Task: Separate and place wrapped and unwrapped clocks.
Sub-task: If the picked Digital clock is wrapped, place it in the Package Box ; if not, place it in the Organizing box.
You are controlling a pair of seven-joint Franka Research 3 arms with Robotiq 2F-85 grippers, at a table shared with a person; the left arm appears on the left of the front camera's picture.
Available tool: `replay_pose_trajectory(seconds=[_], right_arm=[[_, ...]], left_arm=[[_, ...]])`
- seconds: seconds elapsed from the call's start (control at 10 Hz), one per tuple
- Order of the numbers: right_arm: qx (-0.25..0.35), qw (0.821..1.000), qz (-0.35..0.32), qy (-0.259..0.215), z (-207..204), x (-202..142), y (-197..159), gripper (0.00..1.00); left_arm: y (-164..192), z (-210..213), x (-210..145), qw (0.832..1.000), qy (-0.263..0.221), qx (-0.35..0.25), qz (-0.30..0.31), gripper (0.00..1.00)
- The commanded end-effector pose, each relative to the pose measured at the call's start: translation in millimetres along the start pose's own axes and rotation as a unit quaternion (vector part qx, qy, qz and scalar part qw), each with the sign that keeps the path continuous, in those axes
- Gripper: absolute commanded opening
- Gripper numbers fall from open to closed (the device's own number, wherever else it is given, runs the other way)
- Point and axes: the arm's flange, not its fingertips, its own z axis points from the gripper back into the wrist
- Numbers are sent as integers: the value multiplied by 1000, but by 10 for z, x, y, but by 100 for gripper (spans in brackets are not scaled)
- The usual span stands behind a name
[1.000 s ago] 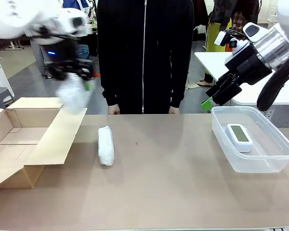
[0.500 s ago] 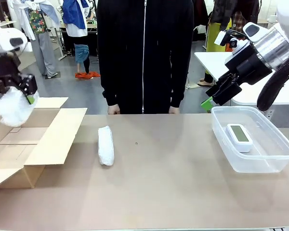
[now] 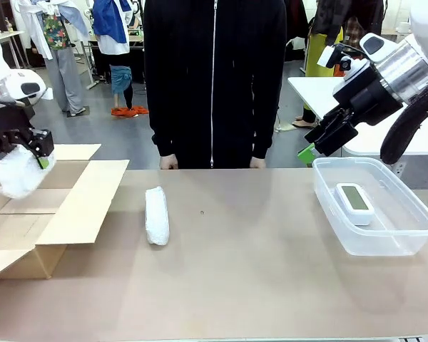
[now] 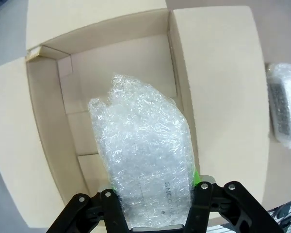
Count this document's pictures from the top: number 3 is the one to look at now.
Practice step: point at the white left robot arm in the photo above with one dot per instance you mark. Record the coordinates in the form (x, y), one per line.
(7, 78)

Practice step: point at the person left forearm black sleeve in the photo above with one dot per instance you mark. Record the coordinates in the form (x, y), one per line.
(264, 132)

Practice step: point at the bubble-wrapped clock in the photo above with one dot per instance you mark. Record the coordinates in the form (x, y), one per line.
(157, 215)
(18, 176)

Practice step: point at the right wrist camera white tag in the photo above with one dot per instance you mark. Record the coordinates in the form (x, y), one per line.
(342, 62)

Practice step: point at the white power socket box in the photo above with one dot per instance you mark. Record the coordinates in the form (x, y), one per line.
(399, 168)

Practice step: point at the person in blue white clothes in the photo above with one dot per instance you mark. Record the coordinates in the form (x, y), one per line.
(114, 32)

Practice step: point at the person left hand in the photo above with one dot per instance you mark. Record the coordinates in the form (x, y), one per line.
(258, 163)

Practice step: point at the person in floral shirt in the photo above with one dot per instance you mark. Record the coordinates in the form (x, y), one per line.
(58, 53)

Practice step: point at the light wooden background desk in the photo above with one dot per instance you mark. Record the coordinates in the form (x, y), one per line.
(9, 35)

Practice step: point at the person torso black zip jacket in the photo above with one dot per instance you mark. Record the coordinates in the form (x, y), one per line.
(214, 71)

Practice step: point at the white digital clock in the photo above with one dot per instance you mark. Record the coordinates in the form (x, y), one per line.
(355, 203)

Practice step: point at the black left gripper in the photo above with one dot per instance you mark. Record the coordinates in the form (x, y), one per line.
(10, 117)

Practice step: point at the background workbench with metal leg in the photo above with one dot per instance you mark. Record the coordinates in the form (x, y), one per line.
(92, 53)

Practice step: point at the person right forearm black sleeve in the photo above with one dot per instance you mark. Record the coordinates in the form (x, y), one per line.
(164, 132)

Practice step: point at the open cardboard box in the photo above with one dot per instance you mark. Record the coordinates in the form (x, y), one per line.
(57, 199)

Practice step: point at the person in yellow apron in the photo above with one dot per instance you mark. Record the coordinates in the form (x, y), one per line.
(322, 53)

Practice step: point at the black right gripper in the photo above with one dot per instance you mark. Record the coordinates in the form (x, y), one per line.
(367, 99)

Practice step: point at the clear plastic container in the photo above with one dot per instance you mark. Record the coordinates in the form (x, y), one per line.
(396, 221)

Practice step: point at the orange cloth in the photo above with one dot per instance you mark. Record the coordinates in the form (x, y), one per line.
(128, 111)

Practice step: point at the person right hand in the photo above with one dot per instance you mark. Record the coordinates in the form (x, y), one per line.
(169, 162)

